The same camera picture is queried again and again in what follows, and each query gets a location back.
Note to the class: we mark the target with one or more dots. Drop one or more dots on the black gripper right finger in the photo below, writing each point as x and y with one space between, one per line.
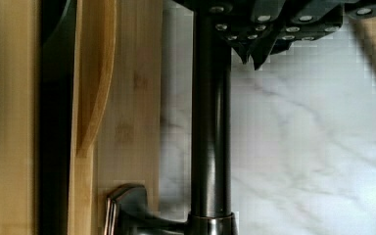
288 21

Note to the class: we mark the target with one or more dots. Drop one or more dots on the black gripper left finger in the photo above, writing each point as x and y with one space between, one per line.
249 27

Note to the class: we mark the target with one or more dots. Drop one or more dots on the wooden drawer with black handle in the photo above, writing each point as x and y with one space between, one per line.
113 49

